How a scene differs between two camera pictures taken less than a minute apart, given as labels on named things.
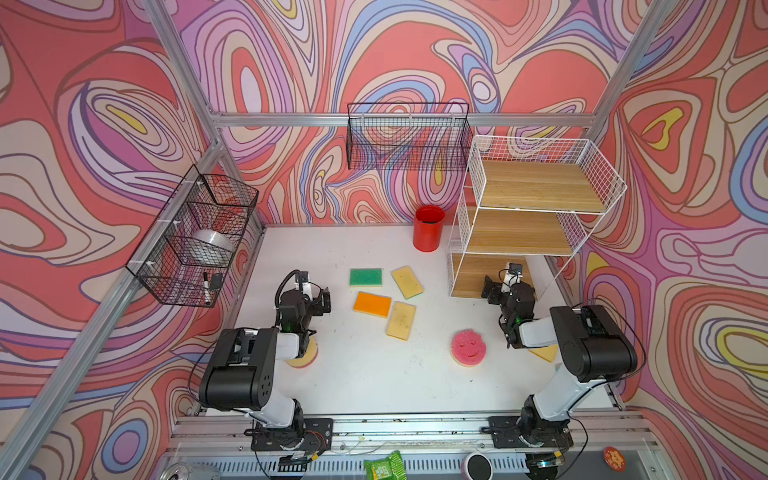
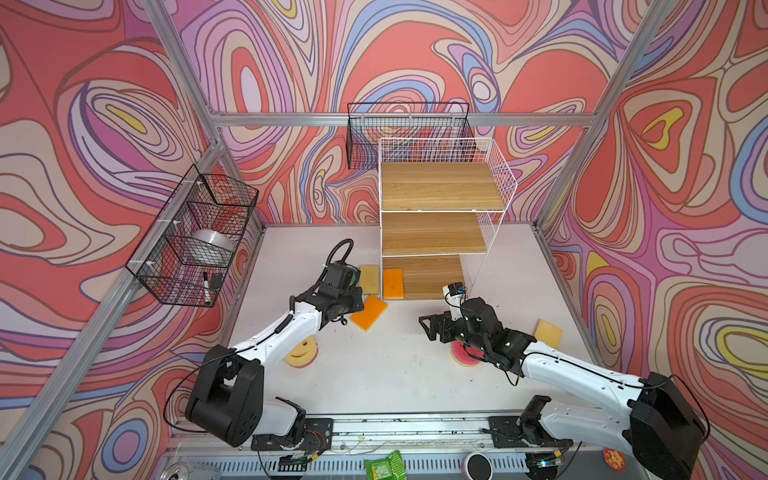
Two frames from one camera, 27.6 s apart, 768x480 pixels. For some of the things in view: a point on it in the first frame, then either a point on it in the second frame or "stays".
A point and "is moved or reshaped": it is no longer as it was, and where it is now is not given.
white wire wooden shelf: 530,201 to 440,203
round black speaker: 477,466 stays
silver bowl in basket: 211,244 stays
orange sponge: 372,304 is moved or reshaped
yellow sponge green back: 407,282 to 369,279
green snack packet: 390,468 stays
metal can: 184,471 stays
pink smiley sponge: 468,347 stays
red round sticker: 614,459 stays
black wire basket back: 410,136 stays
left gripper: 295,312 to 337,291
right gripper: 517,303 to 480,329
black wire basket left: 184,258 stays
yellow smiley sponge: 309,357 stays
